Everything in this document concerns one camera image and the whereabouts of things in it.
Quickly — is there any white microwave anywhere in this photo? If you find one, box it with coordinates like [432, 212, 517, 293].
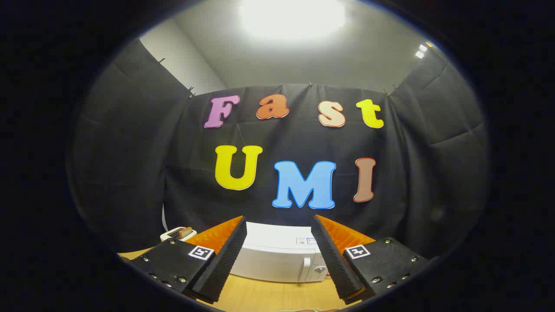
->
[230, 222, 333, 283]

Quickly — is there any cream toaster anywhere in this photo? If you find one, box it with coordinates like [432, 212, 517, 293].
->
[160, 227, 197, 242]

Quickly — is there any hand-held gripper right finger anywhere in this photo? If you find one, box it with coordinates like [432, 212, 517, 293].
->
[310, 214, 431, 305]

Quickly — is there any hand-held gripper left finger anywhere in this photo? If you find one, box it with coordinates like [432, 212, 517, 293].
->
[128, 216, 248, 304]

